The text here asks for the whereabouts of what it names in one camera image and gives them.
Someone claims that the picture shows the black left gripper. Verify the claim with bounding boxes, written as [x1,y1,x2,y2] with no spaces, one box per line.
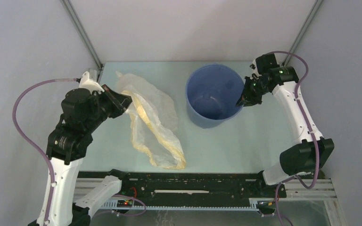
[86,83,134,130]

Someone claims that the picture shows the blue plastic trash bin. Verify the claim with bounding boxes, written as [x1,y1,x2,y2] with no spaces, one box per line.
[185,64,244,129]

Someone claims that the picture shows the translucent cream plastic trash bag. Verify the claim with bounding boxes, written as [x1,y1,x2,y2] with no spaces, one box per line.
[115,71,186,170]

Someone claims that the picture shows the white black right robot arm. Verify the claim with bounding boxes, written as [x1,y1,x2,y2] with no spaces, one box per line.
[236,51,335,197]

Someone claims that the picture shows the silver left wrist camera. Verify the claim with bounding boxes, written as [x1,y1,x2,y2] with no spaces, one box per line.
[79,71,104,94]

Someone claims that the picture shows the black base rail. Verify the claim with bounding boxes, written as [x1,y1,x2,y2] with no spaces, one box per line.
[100,169,286,209]

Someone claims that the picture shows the left aluminium frame post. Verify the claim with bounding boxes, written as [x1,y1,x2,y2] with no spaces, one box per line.
[60,0,103,70]

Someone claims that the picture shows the aluminium frame post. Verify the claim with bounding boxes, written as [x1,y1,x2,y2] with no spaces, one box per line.
[289,0,325,54]
[60,0,103,70]

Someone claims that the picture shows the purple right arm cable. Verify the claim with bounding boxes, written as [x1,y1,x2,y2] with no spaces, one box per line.
[267,50,321,226]

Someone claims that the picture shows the white slotted cable duct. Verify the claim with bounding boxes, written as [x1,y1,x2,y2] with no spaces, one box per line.
[100,198,275,211]

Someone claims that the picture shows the aluminium base extrusion rail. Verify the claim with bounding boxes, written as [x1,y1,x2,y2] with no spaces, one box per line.
[72,178,338,202]

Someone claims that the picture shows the right aluminium frame post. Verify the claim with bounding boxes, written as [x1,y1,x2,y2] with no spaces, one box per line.
[289,0,325,54]

